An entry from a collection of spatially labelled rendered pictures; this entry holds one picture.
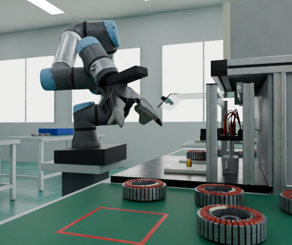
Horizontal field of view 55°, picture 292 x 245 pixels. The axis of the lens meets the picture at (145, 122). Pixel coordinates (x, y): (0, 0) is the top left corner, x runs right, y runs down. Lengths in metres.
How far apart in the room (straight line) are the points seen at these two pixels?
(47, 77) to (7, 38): 7.47
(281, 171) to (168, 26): 5.61
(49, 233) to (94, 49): 0.53
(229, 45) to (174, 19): 5.37
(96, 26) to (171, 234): 0.97
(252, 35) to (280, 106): 0.26
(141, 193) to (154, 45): 5.66
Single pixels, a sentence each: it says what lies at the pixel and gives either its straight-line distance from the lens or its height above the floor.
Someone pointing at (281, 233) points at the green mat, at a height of 0.75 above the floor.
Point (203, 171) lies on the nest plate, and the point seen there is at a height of 0.78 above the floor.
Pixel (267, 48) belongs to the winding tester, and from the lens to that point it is 0.95.
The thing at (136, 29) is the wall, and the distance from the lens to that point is 6.48.
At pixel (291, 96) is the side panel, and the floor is 1.01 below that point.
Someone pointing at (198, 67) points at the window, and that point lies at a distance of 5.92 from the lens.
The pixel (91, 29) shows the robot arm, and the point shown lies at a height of 1.34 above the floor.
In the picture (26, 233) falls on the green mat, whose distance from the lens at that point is 0.55.
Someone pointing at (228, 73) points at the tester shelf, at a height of 1.08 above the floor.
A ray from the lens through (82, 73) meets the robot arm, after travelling 0.94.
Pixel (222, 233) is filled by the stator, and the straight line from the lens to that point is 0.47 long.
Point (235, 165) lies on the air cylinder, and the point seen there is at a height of 0.80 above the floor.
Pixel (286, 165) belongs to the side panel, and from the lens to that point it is 0.84.
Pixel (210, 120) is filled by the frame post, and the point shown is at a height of 0.95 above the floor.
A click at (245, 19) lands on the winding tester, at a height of 1.26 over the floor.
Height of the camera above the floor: 0.93
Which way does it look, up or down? level
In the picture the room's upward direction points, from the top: straight up
